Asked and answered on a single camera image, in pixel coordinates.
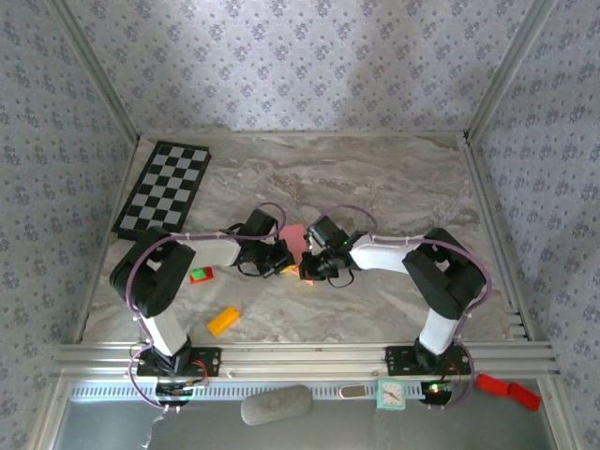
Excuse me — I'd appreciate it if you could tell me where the pink paper sheet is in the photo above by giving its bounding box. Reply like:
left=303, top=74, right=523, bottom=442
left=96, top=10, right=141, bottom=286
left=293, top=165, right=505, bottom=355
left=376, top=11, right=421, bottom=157
left=278, top=223, right=315, bottom=287

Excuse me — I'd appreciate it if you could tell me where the grey metal sheet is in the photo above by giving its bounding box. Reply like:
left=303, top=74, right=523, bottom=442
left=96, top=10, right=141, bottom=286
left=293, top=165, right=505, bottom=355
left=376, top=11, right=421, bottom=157
left=55, top=397, right=559, bottom=450

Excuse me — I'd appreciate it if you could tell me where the green and red toy brick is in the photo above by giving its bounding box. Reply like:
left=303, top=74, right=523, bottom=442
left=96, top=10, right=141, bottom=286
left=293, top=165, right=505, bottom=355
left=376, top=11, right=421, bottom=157
left=188, top=264, right=215, bottom=285

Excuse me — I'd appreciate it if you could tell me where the orange toy block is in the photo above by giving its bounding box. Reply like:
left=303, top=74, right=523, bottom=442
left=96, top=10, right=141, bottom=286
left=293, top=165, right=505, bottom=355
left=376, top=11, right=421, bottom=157
left=206, top=307, right=242, bottom=337

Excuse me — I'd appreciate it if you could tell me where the grey oval stone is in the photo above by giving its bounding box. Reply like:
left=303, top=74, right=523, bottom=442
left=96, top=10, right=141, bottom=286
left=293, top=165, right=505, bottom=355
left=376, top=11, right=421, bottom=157
left=240, top=383, right=314, bottom=427

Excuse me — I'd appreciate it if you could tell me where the black grey chessboard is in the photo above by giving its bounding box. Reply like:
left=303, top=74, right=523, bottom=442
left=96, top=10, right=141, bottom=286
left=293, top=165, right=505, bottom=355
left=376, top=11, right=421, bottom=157
left=111, top=140, right=212, bottom=246

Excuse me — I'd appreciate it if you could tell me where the small teal clock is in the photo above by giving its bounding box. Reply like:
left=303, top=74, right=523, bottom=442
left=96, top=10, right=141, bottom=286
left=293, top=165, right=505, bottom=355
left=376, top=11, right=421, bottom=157
left=376, top=378, right=407, bottom=412

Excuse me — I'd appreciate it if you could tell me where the red plastic tool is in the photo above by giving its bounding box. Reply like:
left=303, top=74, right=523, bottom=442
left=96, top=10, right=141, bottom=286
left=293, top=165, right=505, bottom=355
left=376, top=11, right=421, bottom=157
left=476, top=372, right=543, bottom=413

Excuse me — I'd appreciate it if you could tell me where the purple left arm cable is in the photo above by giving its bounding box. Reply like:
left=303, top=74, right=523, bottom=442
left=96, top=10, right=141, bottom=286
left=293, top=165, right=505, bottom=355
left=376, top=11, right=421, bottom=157
left=125, top=202, right=288, bottom=414

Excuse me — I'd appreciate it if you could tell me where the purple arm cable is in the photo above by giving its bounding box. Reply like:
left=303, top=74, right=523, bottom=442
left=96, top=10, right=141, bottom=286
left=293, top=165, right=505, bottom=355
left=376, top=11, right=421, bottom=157
left=314, top=204, right=492, bottom=413
left=125, top=202, right=288, bottom=414

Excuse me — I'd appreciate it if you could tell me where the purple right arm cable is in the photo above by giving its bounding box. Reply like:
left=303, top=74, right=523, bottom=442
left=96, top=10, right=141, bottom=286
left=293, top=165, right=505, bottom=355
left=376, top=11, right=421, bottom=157
left=314, top=204, right=492, bottom=413

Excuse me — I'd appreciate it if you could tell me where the aluminium mounting rail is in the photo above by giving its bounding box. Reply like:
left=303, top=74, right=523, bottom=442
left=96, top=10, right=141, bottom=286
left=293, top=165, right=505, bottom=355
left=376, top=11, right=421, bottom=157
left=53, top=341, right=562, bottom=380

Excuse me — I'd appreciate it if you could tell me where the slotted grey cable duct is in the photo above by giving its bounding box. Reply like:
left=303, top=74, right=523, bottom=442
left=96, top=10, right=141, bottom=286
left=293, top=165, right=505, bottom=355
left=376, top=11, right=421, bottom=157
left=67, top=380, right=540, bottom=402

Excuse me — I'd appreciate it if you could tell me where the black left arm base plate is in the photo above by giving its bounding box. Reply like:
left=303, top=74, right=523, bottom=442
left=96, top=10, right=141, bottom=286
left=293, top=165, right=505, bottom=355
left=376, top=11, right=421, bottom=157
left=136, top=346, right=222, bottom=379

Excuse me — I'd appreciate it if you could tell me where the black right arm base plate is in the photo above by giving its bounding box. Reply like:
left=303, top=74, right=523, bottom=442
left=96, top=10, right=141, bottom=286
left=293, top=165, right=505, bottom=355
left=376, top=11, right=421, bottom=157
left=384, top=345, right=473, bottom=377

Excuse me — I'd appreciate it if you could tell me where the aluminium side rail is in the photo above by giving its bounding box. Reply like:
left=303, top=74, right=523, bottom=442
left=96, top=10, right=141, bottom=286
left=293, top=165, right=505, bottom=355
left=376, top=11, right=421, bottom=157
left=460, top=135, right=535, bottom=342

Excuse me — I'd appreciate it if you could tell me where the aluminium corner post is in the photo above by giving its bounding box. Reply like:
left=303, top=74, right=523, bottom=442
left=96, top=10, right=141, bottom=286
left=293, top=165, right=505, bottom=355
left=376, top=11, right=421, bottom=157
left=49, top=0, right=142, bottom=144
left=465, top=0, right=559, bottom=144

